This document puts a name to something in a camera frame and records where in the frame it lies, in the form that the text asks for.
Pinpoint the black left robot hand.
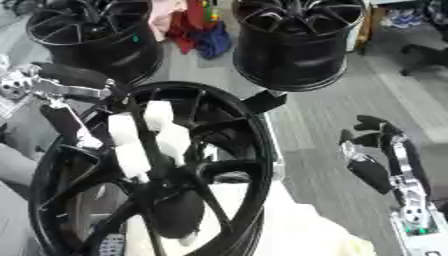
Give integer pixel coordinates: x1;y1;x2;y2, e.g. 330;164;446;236
29;61;172;181

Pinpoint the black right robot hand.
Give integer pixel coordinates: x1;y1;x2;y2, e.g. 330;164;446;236
337;114;434;208

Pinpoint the black wheel rim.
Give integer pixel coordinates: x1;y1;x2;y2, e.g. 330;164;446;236
231;0;368;93
24;0;167;86

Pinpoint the large black spoked wheel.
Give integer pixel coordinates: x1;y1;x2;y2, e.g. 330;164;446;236
26;81;277;256

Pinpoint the white pin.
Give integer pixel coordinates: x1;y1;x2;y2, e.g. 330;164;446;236
154;124;193;167

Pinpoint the pink cloth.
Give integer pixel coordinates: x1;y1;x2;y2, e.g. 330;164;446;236
145;0;191;43

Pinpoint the red bag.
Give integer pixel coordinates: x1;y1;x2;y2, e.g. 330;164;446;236
164;0;214;55

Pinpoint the black office chair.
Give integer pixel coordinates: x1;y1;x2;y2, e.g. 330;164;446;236
397;42;448;77

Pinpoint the wooden shelf unit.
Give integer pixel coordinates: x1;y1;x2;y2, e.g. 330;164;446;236
351;0;392;56

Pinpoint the blue bag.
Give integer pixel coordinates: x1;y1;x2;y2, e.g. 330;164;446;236
190;20;235;60

